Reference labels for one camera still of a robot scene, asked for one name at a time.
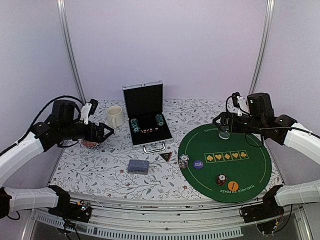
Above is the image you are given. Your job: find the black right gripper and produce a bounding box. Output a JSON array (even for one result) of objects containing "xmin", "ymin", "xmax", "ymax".
[{"xmin": 213, "ymin": 111, "xmax": 265, "ymax": 135}]

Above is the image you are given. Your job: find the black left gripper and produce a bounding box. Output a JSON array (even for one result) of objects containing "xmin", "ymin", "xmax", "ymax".
[{"xmin": 60, "ymin": 120, "xmax": 115, "ymax": 143}]

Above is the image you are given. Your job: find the clear dealer button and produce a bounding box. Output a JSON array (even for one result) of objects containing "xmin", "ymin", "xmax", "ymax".
[{"xmin": 218, "ymin": 130, "xmax": 230, "ymax": 140}]

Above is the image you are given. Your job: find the purple small blind button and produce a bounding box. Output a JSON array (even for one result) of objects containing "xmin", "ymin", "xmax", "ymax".
[{"xmin": 193, "ymin": 160, "xmax": 204, "ymax": 170}]

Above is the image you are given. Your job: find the aluminium poker case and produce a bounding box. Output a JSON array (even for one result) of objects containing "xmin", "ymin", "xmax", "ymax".
[{"xmin": 122, "ymin": 80, "xmax": 173, "ymax": 154}]

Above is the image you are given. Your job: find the orange poker chip stack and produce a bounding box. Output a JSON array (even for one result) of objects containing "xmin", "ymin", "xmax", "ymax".
[{"xmin": 216, "ymin": 174, "xmax": 226, "ymax": 186}]

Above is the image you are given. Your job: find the blue playing card deck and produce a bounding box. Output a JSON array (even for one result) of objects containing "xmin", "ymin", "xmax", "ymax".
[{"xmin": 127, "ymin": 159, "xmax": 150, "ymax": 175}]

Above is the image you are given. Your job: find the orange big blind button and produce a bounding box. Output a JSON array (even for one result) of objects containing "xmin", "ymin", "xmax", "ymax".
[{"xmin": 227, "ymin": 181, "xmax": 239, "ymax": 192}]

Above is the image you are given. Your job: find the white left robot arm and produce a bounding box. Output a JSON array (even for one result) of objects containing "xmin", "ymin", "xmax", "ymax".
[{"xmin": 0, "ymin": 121, "xmax": 114, "ymax": 218}]

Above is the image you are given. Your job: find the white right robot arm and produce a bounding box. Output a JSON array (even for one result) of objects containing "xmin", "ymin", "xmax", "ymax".
[{"xmin": 212, "ymin": 111, "xmax": 320, "ymax": 218}]

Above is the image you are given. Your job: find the cream ribbed ceramic mug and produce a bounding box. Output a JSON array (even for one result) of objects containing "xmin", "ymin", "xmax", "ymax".
[{"xmin": 106, "ymin": 105, "xmax": 125, "ymax": 129}]

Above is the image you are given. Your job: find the red patterned bowl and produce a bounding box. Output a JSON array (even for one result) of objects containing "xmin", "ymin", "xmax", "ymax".
[{"xmin": 81, "ymin": 140, "xmax": 100, "ymax": 149}]

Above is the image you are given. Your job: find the green blue chip stack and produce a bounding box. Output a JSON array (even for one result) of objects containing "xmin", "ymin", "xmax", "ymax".
[{"xmin": 130, "ymin": 118, "xmax": 140, "ymax": 133}]

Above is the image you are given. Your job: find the green round poker mat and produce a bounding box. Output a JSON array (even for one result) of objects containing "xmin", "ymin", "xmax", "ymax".
[{"xmin": 178, "ymin": 124, "xmax": 272, "ymax": 203}]

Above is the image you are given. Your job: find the red dice row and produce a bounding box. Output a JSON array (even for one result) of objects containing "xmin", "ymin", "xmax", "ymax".
[{"xmin": 140, "ymin": 127, "xmax": 159, "ymax": 134}]

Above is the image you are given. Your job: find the green poker chip stack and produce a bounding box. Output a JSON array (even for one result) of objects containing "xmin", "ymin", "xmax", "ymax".
[{"xmin": 155, "ymin": 114, "xmax": 165, "ymax": 127}]

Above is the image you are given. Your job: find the triangular all in marker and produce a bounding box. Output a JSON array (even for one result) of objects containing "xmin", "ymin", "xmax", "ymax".
[{"xmin": 159, "ymin": 152, "xmax": 173, "ymax": 163}]

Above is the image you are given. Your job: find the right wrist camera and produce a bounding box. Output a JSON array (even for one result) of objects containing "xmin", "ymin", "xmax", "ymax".
[{"xmin": 231, "ymin": 92, "xmax": 275, "ymax": 119}]

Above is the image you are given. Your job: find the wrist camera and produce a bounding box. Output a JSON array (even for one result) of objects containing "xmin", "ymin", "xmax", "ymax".
[
  {"xmin": 48, "ymin": 98, "xmax": 98, "ymax": 125},
  {"xmin": 231, "ymin": 92, "xmax": 275, "ymax": 119}
]

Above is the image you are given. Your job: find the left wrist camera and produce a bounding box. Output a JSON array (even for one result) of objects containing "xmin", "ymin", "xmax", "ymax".
[{"xmin": 48, "ymin": 98, "xmax": 98, "ymax": 125}]

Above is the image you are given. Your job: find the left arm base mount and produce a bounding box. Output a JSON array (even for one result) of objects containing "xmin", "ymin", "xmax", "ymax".
[{"xmin": 48, "ymin": 195, "xmax": 92, "ymax": 223}]

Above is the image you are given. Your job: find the right aluminium frame post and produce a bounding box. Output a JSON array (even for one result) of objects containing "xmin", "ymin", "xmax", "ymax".
[{"xmin": 248, "ymin": 0, "xmax": 275, "ymax": 95}]

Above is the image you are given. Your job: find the aluminium frame post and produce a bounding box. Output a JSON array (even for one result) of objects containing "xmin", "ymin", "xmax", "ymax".
[
  {"xmin": 248, "ymin": 0, "xmax": 275, "ymax": 95},
  {"xmin": 56, "ymin": 0, "xmax": 86, "ymax": 102}
]

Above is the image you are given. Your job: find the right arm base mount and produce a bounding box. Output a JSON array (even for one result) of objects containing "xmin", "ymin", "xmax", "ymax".
[{"xmin": 239, "ymin": 192, "xmax": 285, "ymax": 235}]

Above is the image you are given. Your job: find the front aluminium rail base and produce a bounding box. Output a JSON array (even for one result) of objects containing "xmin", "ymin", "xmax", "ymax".
[{"xmin": 21, "ymin": 193, "xmax": 313, "ymax": 240}]

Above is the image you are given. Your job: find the left aluminium frame post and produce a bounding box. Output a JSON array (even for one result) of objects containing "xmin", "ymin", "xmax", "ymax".
[{"xmin": 56, "ymin": 0, "xmax": 86, "ymax": 102}]

